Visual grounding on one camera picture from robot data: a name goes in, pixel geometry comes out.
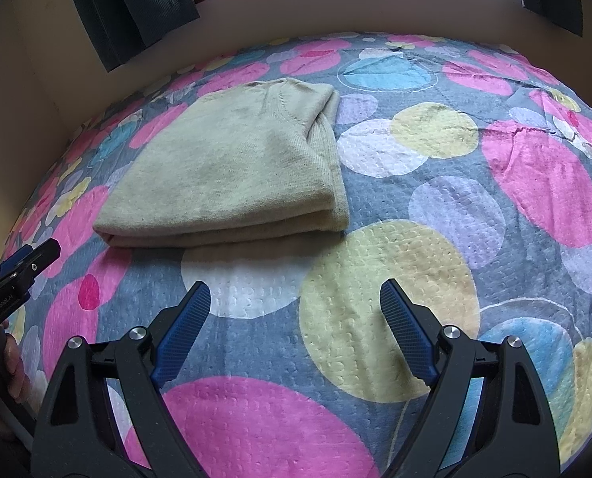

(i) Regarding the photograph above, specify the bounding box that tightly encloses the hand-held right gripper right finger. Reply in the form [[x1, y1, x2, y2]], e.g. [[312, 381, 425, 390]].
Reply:
[[380, 279, 561, 478]]

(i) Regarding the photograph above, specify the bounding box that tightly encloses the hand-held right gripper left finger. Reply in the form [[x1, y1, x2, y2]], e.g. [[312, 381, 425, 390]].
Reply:
[[31, 280, 212, 478]]

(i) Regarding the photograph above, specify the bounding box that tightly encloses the person's left hand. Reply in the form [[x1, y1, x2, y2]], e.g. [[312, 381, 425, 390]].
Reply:
[[1, 329, 26, 402]]

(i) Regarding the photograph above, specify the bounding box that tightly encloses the beige knit sweater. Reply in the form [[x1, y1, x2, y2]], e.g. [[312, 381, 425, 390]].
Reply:
[[92, 78, 350, 250]]

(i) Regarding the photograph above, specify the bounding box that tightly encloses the colourful dotted bedspread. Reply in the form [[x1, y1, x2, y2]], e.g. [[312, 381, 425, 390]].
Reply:
[[2, 32, 592, 478]]

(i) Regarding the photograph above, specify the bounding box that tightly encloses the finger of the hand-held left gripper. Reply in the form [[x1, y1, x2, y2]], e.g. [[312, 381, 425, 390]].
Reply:
[[0, 239, 61, 297]]

